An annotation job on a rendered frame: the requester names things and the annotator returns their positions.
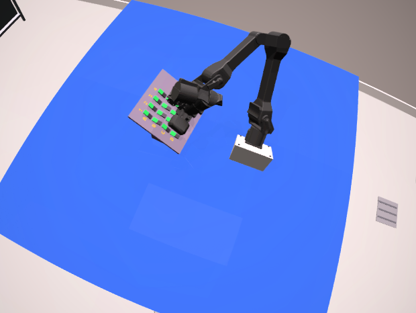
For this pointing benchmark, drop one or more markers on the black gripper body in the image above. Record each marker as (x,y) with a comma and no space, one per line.
(178,122)

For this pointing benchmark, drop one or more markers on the grey switch panel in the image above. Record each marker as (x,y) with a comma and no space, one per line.
(153,113)

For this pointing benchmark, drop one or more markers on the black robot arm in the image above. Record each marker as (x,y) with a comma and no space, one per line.
(276,46)

